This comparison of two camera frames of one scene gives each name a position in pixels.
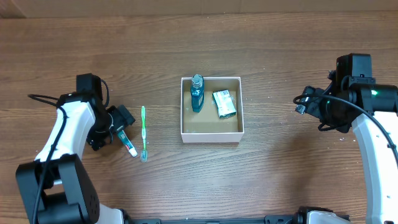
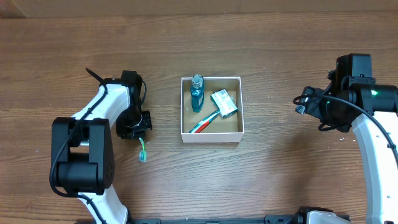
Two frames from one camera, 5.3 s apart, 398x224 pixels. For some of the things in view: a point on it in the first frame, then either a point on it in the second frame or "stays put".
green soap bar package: x=224 y=102 stays put
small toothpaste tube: x=127 y=142 → x=198 y=128
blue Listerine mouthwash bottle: x=197 y=93 stays put
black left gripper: x=124 y=117 → x=127 y=132
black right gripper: x=312 y=106 stays put
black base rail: x=297 y=218 stays put
